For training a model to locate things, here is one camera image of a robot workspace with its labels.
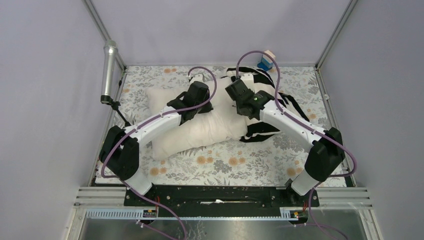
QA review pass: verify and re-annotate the black white striped pillowcase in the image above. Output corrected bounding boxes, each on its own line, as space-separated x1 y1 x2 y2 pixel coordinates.
225 67 315 148

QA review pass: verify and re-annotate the white pillow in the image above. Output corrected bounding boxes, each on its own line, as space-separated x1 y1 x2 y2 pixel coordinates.
152 77 248 161

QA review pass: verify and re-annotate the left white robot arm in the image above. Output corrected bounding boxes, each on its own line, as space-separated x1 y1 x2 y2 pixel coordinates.
99 74 213 206

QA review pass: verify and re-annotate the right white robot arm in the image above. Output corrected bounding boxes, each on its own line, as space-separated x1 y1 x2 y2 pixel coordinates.
225 74 346 206

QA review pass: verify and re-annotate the blue and white block stack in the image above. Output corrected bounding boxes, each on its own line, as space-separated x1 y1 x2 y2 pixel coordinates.
256 50 276 71

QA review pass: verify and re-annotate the floral patterned table mat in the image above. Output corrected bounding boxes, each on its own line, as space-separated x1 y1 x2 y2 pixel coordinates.
94 65 349 187

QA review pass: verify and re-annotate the black microphone stand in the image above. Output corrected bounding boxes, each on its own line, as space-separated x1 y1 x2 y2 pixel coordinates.
110 100 132 127

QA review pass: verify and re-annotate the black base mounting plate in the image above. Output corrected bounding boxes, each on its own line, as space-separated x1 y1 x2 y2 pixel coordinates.
123 185 320 218

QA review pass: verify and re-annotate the silver microphone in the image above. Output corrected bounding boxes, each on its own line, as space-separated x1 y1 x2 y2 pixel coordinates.
100 39 118 105

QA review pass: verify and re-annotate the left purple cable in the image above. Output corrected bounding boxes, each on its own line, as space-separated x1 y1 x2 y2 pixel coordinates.
99 66 219 240

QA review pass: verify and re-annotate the purple cable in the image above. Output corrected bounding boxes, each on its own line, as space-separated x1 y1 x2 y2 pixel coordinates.
235 50 358 240
99 66 219 240

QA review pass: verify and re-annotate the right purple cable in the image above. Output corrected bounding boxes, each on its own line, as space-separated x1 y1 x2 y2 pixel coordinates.
235 50 358 240

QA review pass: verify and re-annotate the white slotted cable duct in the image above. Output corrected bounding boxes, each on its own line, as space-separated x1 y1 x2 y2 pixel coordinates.
86 208 299 221

